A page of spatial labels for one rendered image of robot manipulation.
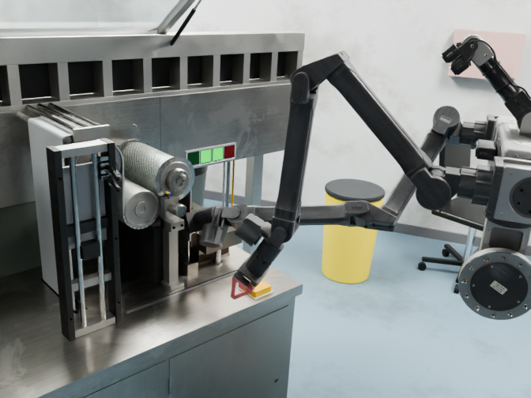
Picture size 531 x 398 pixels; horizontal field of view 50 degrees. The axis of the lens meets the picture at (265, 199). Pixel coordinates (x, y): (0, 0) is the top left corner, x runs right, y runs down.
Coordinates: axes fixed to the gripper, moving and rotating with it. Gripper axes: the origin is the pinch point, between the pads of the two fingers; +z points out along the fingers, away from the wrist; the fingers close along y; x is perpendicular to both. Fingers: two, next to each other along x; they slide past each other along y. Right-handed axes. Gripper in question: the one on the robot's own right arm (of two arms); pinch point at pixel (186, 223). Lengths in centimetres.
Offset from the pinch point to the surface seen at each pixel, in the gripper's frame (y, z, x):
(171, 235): -10.3, -6.3, -2.5
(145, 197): -16.7, -8.1, 10.8
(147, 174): -12.6, -5.5, 18.0
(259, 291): 8.2, -18.1, -27.3
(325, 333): 117, 76, -79
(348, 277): 171, 99, -60
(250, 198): 71, 51, 5
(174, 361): -23.9, -11.8, -38.0
